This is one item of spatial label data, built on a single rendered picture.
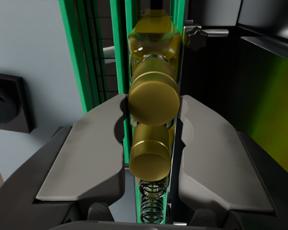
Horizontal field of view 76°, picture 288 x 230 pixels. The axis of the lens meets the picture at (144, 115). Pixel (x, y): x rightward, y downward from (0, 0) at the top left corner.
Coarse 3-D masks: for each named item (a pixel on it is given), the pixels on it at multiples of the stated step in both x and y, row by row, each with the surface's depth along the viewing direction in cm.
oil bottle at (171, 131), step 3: (171, 129) 24; (174, 129) 25; (171, 132) 24; (174, 132) 24; (171, 135) 24; (174, 135) 24; (171, 138) 24; (174, 138) 24; (171, 141) 24; (171, 144) 24; (171, 147) 24; (171, 150) 24; (171, 153) 24; (171, 156) 25; (171, 159) 25
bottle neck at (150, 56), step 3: (150, 54) 17; (153, 54) 16; (156, 54) 16; (159, 54) 17; (144, 57) 17; (147, 57) 16; (150, 57) 16; (153, 57) 16; (156, 57) 16; (159, 57) 16; (162, 57) 16; (141, 60) 17; (165, 60) 16
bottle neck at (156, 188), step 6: (162, 180) 20; (144, 186) 19; (150, 186) 21; (156, 186) 21; (162, 186) 19; (144, 192) 20; (150, 192) 21; (156, 192) 20; (162, 192) 20; (150, 198) 20; (156, 198) 20
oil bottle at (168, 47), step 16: (144, 16) 32; (160, 16) 32; (144, 32) 18; (160, 32) 18; (176, 32) 18; (128, 48) 18; (144, 48) 17; (160, 48) 17; (176, 48) 17; (128, 64) 19; (176, 64) 18; (176, 80) 19
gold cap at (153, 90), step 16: (144, 64) 14; (160, 64) 13; (144, 80) 11; (160, 80) 11; (128, 96) 12; (144, 96) 11; (160, 96) 11; (176, 96) 11; (144, 112) 12; (160, 112) 12; (176, 112) 12
